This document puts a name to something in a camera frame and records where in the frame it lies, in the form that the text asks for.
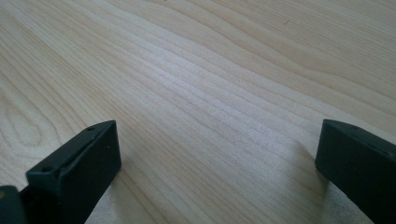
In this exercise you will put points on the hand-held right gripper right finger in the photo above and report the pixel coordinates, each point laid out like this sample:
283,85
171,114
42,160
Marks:
361,165

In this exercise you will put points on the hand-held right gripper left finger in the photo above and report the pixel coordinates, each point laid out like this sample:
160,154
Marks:
81,168

